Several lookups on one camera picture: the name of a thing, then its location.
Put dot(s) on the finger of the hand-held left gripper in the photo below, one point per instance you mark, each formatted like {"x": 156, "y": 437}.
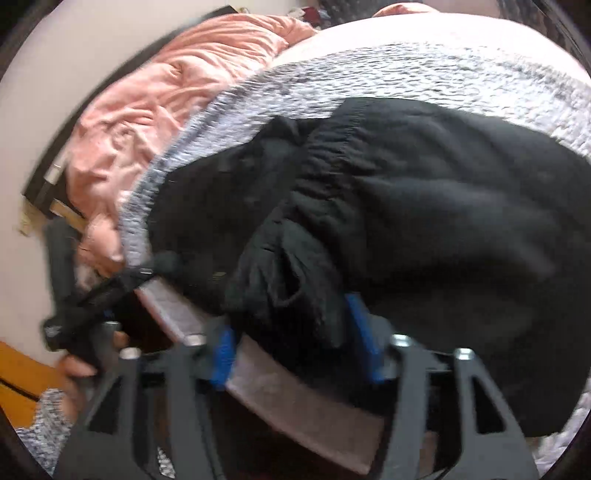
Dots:
{"x": 134, "y": 281}

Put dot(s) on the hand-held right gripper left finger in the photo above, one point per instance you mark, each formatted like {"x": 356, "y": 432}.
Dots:
{"x": 222, "y": 357}

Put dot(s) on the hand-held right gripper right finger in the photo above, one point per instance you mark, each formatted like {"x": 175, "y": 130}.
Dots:
{"x": 364, "y": 337}

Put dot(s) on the black quilted pants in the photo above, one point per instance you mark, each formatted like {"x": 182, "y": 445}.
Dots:
{"x": 438, "y": 207}

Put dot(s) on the person's left forearm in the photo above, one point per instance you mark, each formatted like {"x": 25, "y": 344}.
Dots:
{"x": 44, "y": 415}

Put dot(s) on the person's left hand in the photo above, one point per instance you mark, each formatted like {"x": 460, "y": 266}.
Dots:
{"x": 78, "y": 368}

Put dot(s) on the dark wooden headboard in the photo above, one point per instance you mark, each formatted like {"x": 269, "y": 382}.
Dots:
{"x": 54, "y": 157}

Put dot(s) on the pink fleece comforter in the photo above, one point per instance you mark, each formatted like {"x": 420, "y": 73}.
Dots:
{"x": 175, "y": 92}

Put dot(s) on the grey quilted bedspread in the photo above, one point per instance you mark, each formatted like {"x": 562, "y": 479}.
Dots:
{"x": 369, "y": 69}

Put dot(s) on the pile of bedside clutter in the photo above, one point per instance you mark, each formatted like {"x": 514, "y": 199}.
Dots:
{"x": 309, "y": 14}

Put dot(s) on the bed with pink sheet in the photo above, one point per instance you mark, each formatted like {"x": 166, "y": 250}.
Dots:
{"x": 461, "y": 27}

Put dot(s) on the pink pillow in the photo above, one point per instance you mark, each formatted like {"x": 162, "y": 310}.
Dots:
{"x": 406, "y": 9}

